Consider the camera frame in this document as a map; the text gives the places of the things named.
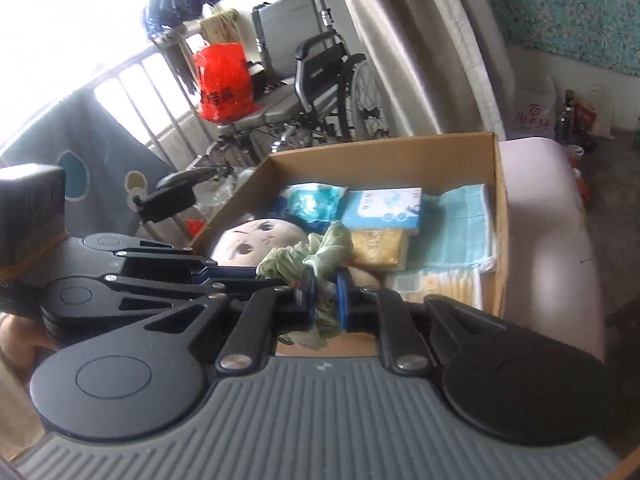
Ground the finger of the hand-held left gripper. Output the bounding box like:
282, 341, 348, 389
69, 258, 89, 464
115, 246, 222, 277
104, 272, 290, 306

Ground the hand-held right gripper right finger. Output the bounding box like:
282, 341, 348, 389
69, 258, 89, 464
336, 270, 507, 377

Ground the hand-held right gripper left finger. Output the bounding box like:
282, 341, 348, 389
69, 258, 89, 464
144, 271, 320, 373

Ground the green floral scrunchie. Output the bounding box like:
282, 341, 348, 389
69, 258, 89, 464
256, 222, 357, 351

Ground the plush doll with red band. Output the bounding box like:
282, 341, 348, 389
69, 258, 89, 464
210, 216, 383, 292

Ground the gold tissue pack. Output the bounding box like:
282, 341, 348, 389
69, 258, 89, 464
347, 227, 409, 272

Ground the white blue wet wipes pack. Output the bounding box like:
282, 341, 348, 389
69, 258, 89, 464
279, 183, 349, 227

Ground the cotton swab packet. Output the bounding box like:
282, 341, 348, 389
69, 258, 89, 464
387, 266, 484, 312

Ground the blue and white carton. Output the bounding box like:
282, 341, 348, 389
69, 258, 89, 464
341, 187, 424, 237

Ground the stack of teal face masks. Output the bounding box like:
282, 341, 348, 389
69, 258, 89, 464
400, 183, 497, 274

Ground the brown cardboard box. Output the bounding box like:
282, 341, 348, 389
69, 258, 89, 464
187, 131, 510, 356

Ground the person's left hand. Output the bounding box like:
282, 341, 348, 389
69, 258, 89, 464
0, 314, 51, 368

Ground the black clamp holder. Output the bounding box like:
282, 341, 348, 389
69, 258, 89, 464
132, 165, 222, 223

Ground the crumpled clear plastic bag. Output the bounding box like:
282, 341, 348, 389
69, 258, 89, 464
196, 166, 257, 222

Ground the grey blanket with circles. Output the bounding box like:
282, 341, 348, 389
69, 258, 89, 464
0, 87, 174, 241

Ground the metal railing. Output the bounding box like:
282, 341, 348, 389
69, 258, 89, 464
70, 24, 213, 241

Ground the red plastic bag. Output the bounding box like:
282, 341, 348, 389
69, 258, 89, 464
194, 42, 255, 123

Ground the bright window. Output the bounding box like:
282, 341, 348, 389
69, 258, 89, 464
0, 0, 203, 153

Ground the grey wheelchair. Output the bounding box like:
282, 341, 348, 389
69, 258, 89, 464
206, 0, 392, 163

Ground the beige hanging towel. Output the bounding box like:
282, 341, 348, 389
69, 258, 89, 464
199, 8, 240, 47

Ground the beige curtain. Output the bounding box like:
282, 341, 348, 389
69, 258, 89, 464
325, 0, 516, 142

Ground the white plastic bag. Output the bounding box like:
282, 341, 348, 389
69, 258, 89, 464
510, 79, 557, 142

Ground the teal floral wall cloth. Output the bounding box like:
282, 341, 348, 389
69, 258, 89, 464
472, 0, 640, 77

